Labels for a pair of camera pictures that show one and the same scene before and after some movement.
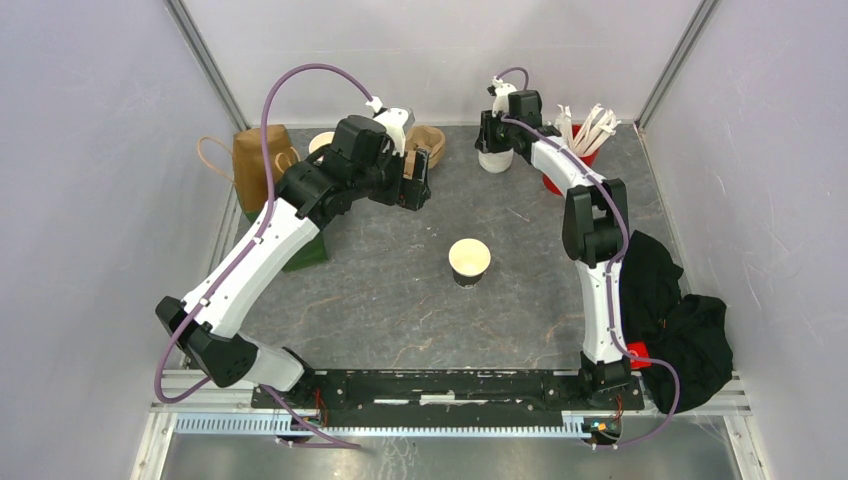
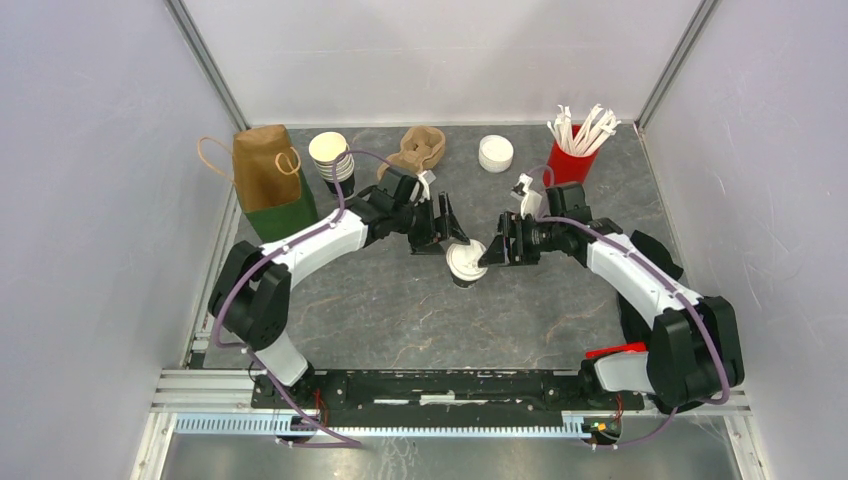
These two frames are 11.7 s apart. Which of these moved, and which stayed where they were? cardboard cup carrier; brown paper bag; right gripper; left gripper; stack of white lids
Moved: right gripper; left gripper
Stayed: cardboard cup carrier; brown paper bag; stack of white lids
